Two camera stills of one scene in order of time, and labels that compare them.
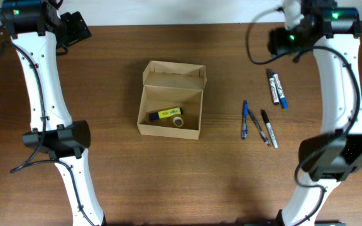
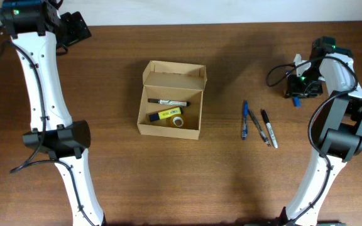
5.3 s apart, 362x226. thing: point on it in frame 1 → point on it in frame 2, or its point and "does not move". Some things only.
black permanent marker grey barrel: x=268 y=123 does not move
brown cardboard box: x=168 y=86 does not move
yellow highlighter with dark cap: x=157 y=115 does not move
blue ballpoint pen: x=245 y=119 does not move
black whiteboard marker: x=273 y=87 → x=170 y=102
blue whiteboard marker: x=280 y=91 → x=297 y=100
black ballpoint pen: x=265 y=139 does not move
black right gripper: x=279 y=44 → x=302 y=91
